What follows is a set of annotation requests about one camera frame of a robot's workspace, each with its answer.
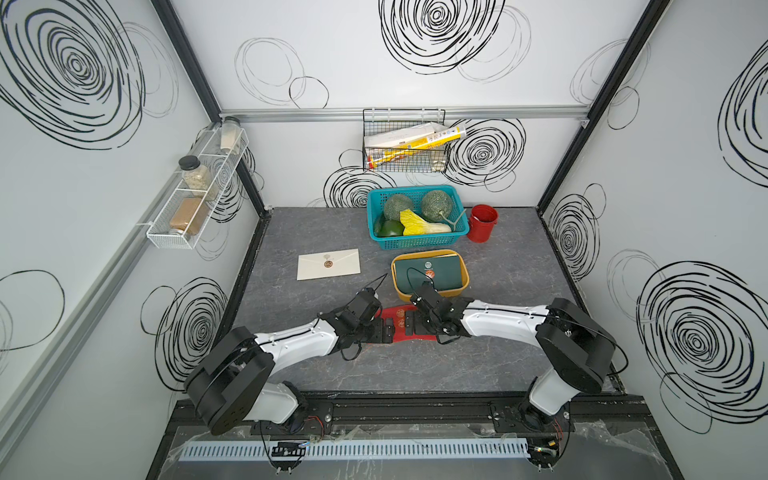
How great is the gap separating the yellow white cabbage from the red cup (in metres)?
0.08

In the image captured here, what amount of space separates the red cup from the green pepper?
0.79 ft

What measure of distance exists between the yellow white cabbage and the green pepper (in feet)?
0.04

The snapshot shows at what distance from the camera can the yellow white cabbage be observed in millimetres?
1040

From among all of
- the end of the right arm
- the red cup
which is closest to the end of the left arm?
the end of the right arm

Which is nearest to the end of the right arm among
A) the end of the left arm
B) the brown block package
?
the end of the left arm

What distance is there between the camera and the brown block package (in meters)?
0.67
